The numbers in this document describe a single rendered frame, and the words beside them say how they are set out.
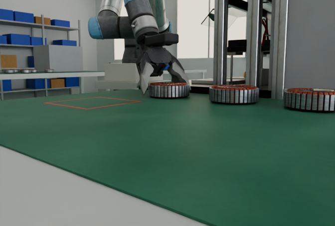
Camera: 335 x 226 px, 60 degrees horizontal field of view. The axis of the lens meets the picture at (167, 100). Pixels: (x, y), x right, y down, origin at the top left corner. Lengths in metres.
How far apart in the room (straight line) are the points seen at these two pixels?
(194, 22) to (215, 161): 6.58
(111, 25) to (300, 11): 0.57
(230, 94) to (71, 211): 0.50
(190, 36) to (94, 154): 6.58
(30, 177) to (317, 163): 0.24
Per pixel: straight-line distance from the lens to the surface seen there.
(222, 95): 0.64
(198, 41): 6.70
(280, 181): 0.24
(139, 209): 0.19
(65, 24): 7.89
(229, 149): 0.31
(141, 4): 0.91
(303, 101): 0.58
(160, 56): 0.82
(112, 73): 1.64
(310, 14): 0.78
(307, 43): 0.77
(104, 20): 1.02
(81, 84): 4.65
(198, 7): 6.81
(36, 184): 0.24
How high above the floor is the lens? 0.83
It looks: 7 degrees down
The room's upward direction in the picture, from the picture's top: straight up
